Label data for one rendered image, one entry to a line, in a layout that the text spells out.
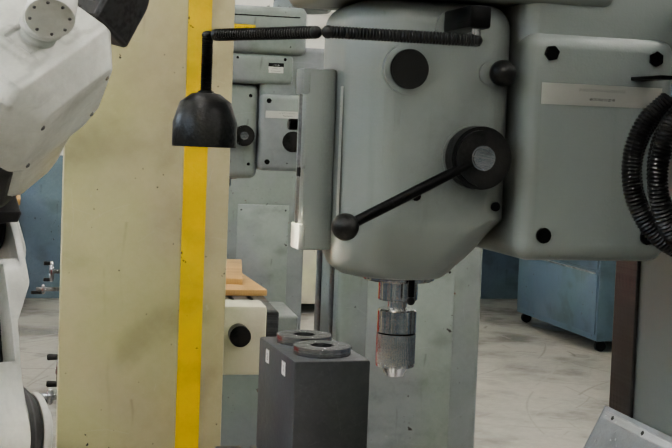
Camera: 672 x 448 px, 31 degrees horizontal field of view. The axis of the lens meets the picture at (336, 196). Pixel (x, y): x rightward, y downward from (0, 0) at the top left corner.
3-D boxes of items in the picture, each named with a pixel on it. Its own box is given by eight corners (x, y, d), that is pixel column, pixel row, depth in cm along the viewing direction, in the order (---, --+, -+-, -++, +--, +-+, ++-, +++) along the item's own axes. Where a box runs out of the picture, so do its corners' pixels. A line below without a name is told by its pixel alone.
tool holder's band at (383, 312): (408, 313, 148) (409, 305, 148) (421, 319, 144) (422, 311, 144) (372, 313, 147) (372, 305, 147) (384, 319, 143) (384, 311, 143)
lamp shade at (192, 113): (158, 144, 135) (159, 89, 134) (203, 145, 140) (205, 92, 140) (205, 147, 130) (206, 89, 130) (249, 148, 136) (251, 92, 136)
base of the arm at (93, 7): (43, 44, 194) (16, -13, 186) (93, -4, 201) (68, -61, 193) (113, 63, 187) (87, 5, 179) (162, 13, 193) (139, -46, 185)
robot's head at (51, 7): (14, 41, 163) (31, -9, 157) (23, -5, 170) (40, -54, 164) (62, 56, 165) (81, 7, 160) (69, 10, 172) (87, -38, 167)
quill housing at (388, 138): (348, 285, 133) (359, -8, 131) (305, 264, 153) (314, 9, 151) (509, 286, 138) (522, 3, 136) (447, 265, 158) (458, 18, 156)
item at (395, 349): (406, 361, 149) (408, 313, 148) (419, 368, 144) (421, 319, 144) (370, 362, 147) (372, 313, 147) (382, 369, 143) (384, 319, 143)
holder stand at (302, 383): (289, 485, 181) (294, 352, 180) (255, 447, 202) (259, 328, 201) (366, 481, 185) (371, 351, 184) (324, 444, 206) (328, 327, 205)
